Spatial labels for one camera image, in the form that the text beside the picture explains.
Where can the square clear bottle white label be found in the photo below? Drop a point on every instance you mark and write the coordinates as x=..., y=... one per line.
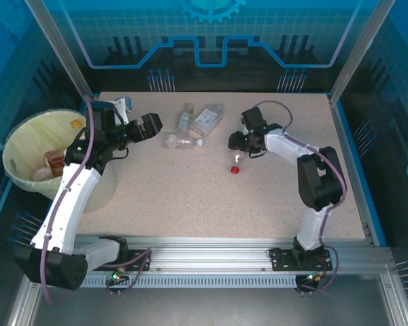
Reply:
x=207, y=119

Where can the aluminium frame post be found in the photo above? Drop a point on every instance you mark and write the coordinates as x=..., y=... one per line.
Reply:
x=360, y=51
x=61, y=51

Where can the crushed clear bottle white cap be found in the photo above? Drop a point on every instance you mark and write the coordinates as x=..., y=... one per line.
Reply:
x=182, y=141

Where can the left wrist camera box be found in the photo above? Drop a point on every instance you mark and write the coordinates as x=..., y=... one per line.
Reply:
x=125, y=103

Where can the small circuit board with light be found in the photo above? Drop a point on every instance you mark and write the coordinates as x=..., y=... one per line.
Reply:
x=314, y=276
x=118, y=275

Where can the red carton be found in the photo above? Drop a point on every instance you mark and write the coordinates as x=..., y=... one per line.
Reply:
x=56, y=164

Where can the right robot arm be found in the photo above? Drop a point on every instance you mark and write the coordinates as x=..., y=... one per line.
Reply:
x=313, y=224

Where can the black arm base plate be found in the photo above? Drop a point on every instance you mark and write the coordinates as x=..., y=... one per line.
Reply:
x=280, y=261
x=139, y=263

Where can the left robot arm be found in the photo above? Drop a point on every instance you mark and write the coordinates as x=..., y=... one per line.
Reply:
x=64, y=210

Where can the white plastic bin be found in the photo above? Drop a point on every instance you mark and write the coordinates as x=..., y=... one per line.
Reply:
x=102, y=197

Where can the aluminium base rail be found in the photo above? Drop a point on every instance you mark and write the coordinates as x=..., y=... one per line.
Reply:
x=207, y=258

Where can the clear bottle red label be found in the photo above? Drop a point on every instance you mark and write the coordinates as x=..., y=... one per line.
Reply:
x=235, y=169

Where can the small clear bottle green label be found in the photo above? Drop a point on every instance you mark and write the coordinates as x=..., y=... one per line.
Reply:
x=184, y=119

